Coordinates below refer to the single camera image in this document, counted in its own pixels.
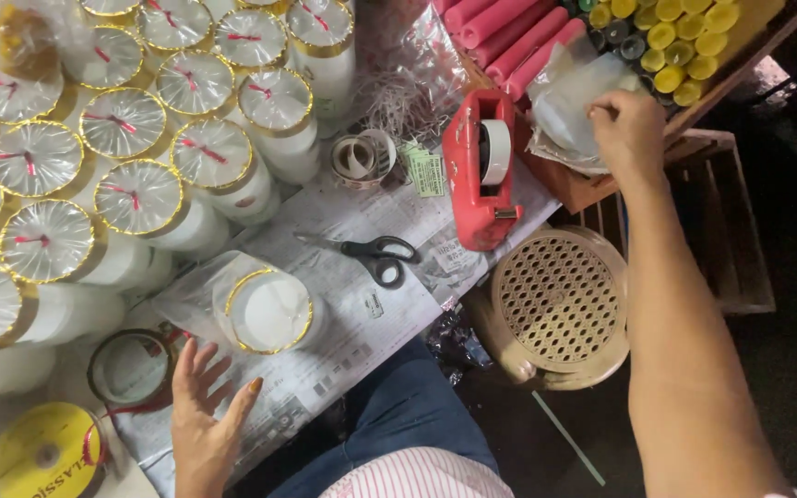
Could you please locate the person's left hand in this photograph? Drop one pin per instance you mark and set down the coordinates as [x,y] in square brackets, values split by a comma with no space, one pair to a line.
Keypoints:
[201,436]

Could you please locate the person's right hand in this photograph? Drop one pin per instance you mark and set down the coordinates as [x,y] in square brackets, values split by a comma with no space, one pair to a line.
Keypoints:
[637,135]

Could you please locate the person's right fingers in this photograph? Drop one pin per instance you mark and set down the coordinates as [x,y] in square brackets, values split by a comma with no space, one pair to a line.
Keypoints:
[606,110]

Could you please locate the stack of clear plastic bags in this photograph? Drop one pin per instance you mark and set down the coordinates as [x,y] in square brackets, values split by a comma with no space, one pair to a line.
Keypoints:
[564,104]

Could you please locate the group of yellow round candles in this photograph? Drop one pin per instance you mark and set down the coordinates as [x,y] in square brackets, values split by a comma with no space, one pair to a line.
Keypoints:
[682,41]

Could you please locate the wooden tray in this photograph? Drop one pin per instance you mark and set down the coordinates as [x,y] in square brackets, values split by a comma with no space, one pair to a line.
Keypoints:
[717,90]

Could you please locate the row of pink pillar candles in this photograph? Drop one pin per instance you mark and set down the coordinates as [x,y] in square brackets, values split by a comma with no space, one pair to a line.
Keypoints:
[516,41]

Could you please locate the red tape dispenser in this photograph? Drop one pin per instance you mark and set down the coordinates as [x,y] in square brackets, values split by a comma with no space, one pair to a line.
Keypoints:
[471,180]

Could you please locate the wooden crate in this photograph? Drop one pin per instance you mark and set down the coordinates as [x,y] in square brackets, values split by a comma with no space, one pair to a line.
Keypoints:
[723,221]

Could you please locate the green paper labels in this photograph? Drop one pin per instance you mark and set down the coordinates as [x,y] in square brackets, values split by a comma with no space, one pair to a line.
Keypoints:
[423,169]

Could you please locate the crumpled clear plastic wrap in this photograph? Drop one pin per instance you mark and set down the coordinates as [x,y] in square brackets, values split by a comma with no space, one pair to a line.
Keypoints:
[419,48]

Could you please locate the beige plastic stool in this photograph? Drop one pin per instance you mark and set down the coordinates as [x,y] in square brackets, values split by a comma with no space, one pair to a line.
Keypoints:
[554,308]

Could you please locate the crumpled dark foil wrapper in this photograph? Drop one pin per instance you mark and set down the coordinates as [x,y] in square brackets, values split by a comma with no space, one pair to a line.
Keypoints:
[457,342]

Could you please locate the white strip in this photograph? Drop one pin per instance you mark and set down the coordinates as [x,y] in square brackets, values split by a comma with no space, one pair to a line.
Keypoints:
[568,436]

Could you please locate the newspaper sheets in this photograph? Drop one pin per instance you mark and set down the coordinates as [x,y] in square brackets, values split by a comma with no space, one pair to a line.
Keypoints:
[343,332]

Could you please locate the person's blue jeans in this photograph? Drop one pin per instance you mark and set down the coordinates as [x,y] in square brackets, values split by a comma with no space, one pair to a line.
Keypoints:
[398,408]

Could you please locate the person's striped pink shirt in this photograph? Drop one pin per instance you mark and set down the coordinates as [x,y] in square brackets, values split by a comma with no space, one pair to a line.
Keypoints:
[419,477]

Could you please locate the clear plastic bag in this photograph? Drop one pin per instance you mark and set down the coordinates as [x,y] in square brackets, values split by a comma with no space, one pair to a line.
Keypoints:
[191,297]

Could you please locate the group of wrapped gold-rimmed candles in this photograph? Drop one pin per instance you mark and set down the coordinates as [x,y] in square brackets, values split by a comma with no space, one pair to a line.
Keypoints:
[94,138]

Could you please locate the gold ribbon roll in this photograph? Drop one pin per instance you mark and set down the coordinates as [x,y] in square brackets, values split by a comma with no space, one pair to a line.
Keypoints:
[129,366]

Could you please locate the red ribbon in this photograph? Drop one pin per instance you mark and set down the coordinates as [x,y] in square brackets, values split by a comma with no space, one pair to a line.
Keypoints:
[111,415]

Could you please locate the yellow ribbon spool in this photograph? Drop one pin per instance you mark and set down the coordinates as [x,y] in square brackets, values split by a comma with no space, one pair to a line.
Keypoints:
[42,453]

